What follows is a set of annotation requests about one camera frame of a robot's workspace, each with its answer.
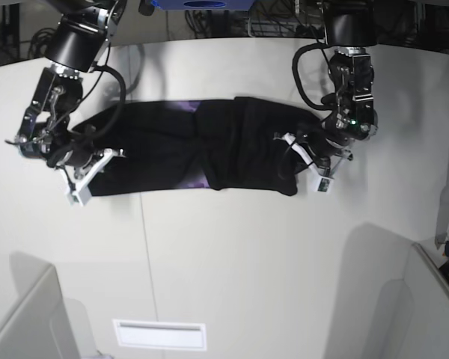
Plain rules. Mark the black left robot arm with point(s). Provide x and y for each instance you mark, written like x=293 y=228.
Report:
x=348 y=111

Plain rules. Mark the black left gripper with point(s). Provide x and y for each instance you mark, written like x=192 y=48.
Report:
x=315 y=149

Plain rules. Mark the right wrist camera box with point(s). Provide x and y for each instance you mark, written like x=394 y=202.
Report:
x=78 y=197

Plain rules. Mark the white slotted table plate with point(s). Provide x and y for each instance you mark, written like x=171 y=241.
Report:
x=161 y=335

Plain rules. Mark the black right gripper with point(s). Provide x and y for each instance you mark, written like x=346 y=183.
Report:
x=75 y=149

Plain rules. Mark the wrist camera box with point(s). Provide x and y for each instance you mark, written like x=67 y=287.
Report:
x=322 y=184
x=78 y=197

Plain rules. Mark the blue box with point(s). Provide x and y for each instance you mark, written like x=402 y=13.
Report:
x=243 y=5

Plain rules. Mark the white right partition panel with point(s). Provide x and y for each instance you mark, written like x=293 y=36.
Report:
x=427 y=335

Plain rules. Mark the white left partition panel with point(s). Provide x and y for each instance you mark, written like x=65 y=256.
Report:
x=37 y=326

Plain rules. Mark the white partition panel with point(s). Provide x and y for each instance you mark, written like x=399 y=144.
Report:
x=37 y=326
x=427 y=335

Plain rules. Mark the black T-shirt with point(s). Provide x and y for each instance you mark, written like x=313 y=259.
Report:
x=216 y=144

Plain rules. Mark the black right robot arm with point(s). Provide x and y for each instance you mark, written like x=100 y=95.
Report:
x=83 y=34

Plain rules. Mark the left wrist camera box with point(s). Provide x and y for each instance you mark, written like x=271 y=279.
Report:
x=322 y=184

